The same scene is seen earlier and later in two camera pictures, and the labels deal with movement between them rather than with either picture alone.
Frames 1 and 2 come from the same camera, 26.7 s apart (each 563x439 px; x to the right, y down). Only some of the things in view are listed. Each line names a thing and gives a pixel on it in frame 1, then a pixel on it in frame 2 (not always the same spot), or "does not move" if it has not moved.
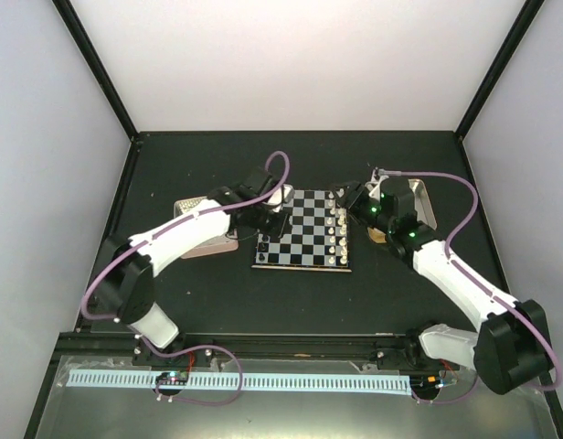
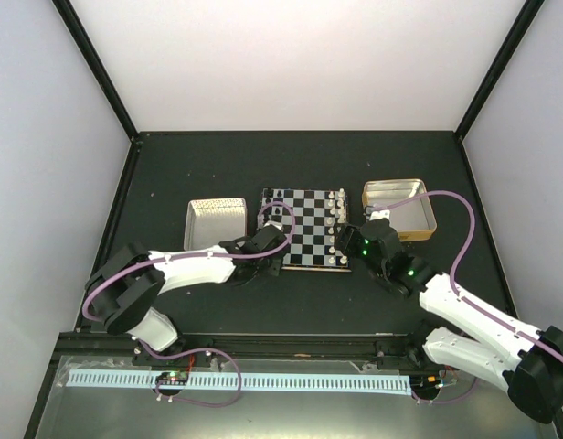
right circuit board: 425,383 does not move
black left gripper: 281,226 -> 275,267
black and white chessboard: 317,240 does not move
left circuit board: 173,378 does not move
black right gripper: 354,196 -> 347,236
